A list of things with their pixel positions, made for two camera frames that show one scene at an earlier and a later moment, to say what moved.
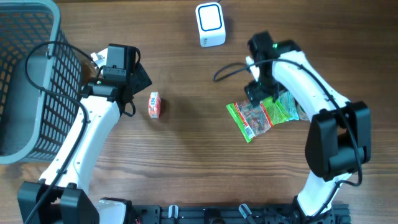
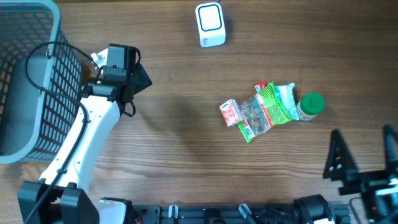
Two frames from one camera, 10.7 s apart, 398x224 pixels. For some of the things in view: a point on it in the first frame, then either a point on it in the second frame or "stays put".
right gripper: x=255 y=95 -> x=366 y=180
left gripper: x=140 y=78 stays put
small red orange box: x=154 y=105 -> x=231 y=112
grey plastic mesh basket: x=41 y=81 stays put
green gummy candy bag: x=252 y=119 stays put
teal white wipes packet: x=287 y=101 stays put
